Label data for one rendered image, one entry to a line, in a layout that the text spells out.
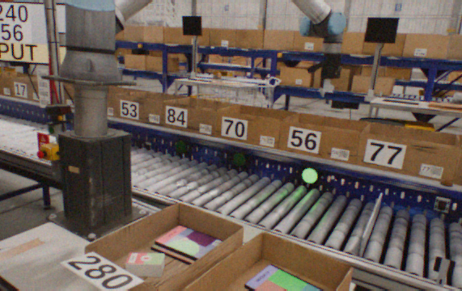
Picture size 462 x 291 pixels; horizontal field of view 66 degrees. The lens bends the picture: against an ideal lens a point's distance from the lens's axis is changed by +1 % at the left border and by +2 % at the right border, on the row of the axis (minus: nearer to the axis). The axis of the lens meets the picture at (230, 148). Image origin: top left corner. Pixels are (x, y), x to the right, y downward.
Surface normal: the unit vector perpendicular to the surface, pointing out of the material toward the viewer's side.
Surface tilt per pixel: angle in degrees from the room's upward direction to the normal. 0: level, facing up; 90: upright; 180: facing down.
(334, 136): 90
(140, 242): 88
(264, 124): 90
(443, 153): 90
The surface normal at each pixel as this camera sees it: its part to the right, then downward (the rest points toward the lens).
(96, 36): 0.57, 0.23
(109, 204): 0.83, 0.20
